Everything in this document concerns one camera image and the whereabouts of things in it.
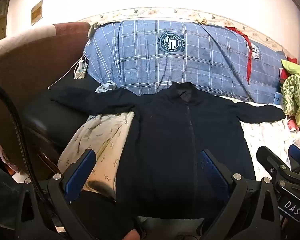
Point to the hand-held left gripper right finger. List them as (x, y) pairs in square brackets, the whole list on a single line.
[(215, 177)]

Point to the green floral cloth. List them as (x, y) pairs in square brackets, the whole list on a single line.
[(292, 95)]

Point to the light blue cloth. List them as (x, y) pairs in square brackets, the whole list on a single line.
[(106, 86)]

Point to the blue plaid blanket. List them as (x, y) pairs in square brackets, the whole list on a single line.
[(140, 62)]

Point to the person's black pants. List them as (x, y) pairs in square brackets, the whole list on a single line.
[(102, 217)]

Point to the small gold wall plaque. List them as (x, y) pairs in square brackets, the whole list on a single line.
[(36, 12)]

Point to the white leaf-print bed sheet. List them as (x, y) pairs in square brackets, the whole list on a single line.
[(105, 140)]

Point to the brown padded headboard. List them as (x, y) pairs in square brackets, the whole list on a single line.
[(27, 67)]

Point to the white power strip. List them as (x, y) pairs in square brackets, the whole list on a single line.
[(80, 71)]

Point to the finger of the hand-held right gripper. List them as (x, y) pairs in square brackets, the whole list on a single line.
[(299, 155), (267, 157)]

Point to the dark navy zip jacket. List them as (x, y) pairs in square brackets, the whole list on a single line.
[(165, 142)]

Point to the small beige cloth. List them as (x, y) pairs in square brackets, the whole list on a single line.
[(201, 21)]

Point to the red ribbon scarf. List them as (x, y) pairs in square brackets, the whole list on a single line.
[(250, 62)]

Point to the red garment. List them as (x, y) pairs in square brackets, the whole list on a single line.
[(285, 73)]

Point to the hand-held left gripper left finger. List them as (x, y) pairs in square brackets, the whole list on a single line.
[(81, 172)]

